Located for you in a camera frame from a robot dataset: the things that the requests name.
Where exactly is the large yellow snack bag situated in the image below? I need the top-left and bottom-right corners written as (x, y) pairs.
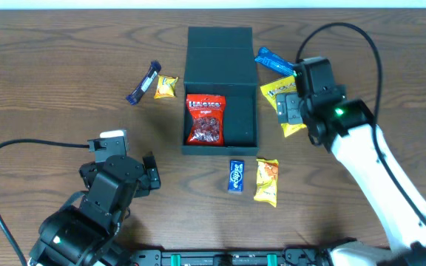
top-left (260, 75), bottom-right (306, 137)

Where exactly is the blue snack bar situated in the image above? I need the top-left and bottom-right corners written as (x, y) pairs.
top-left (254, 47), bottom-right (296, 76)

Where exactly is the red candy bag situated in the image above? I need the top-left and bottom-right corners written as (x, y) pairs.
top-left (186, 94), bottom-right (226, 146)

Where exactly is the dark green box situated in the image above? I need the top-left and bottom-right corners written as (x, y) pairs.
top-left (181, 27), bottom-right (259, 156)

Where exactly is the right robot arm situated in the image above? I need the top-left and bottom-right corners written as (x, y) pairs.
top-left (276, 92), bottom-right (426, 265)

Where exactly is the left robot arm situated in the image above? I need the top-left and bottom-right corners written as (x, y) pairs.
top-left (28, 153), bottom-right (160, 265)

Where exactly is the blue eclipse gum pack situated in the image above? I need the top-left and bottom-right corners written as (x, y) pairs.
top-left (228, 160), bottom-right (245, 192)

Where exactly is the small yellow candy packet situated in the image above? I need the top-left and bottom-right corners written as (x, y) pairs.
top-left (154, 75), bottom-right (178, 99)

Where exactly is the dark blue candy bar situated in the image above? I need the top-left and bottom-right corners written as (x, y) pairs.
top-left (126, 61), bottom-right (161, 106)

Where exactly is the yellow orange snack packet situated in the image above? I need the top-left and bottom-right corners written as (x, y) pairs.
top-left (254, 159), bottom-right (279, 208)

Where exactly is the right black cable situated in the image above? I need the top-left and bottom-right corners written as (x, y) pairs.
top-left (294, 21), bottom-right (426, 248)

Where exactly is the black cable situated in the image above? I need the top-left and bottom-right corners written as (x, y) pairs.
top-left (294, 21), bottom-right (426, 248)
top-left (0, 138), bottom-right (90, 266)

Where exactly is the black mounting rail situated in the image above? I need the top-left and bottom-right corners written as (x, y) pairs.
top-left (129, 248), bottom-right (333, 266)

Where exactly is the left black cable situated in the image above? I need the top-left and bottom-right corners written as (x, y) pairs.
top-left (0, 138), bottom-right (90, 266)

